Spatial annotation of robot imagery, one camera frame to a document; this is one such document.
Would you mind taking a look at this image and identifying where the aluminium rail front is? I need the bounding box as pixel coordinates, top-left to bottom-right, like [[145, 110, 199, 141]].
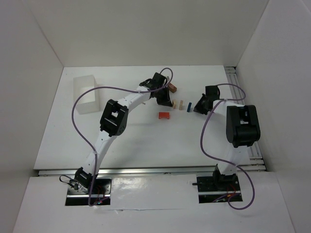
[[37, 166, 265, 176]]

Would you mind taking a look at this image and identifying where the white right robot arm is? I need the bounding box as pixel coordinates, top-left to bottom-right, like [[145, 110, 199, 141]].
[[194, 84, 261, 184]]

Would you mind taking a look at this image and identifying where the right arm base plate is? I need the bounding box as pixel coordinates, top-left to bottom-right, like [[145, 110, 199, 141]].
[[192, 176, 242, 203]]

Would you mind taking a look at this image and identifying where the red arch wood block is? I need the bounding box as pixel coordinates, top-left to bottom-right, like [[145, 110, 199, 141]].
[[158, 112, 170, 119]]

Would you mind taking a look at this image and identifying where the aluminium rail right side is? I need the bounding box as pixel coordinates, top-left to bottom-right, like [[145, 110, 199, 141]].
[[225, 67, 265, 170]]

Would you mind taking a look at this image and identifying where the brown balloon wood block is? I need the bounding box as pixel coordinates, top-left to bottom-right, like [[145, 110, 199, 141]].
[[168, 83, 177, 93]]

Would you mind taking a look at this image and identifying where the aluminium rail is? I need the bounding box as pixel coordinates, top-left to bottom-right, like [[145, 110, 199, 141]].
[[225, 67, 265, 170], [37, 166, 265, 176]]

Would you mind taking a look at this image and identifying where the blue wood block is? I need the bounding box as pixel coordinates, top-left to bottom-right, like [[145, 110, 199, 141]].
[[187, 102, 192, 113]]

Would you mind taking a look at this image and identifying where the natural long wood block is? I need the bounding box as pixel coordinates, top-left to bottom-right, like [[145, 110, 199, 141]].
[[178, 100, 183, 111]]

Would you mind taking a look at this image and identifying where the white perforated plastic box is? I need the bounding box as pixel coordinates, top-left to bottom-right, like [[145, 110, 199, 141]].
[[72, 74, 100, 115]]

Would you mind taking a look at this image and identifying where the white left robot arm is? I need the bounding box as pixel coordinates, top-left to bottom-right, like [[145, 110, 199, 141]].
[[71, 72, 173, 194]]

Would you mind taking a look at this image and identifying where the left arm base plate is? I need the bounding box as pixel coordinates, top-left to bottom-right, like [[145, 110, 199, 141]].
[[65, 179, 112, 206]]

